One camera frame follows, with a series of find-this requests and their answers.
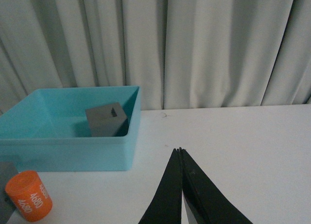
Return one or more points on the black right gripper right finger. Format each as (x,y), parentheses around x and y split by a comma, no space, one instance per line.
(206,202)

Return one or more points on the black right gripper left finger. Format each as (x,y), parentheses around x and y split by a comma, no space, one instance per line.
(166,205)

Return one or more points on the gray block with square hole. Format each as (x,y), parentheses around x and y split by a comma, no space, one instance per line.
(107,120)

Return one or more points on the light blue plastic box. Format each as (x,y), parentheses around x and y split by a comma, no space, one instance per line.
(48,131)

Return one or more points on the orange cylinder marked 4680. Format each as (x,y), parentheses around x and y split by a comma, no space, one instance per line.
(29,195)

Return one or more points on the white pleated curtain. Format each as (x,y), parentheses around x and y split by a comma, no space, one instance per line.
(182,53)

